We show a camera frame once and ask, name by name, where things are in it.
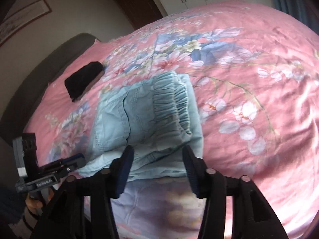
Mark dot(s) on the black folded garment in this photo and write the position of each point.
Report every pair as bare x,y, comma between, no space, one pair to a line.
81,81

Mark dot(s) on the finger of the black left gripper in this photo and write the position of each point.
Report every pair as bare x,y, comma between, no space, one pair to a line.
68,165

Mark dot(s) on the gloved left hand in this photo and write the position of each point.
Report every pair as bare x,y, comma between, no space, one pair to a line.
32,212

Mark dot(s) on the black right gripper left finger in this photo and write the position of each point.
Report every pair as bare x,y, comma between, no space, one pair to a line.
81,208

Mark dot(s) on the framed wall picture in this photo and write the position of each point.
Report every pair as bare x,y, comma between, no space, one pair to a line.
23,17

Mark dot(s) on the light blue denim pants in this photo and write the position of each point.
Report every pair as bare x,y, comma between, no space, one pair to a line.
157,117

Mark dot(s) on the pink floral bed sheet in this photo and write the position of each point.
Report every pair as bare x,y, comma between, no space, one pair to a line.
254,72

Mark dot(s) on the dark wooden door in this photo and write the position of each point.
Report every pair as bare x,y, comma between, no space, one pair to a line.
140,12

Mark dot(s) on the dark grey headboard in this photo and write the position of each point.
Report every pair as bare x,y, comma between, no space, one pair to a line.
30,93

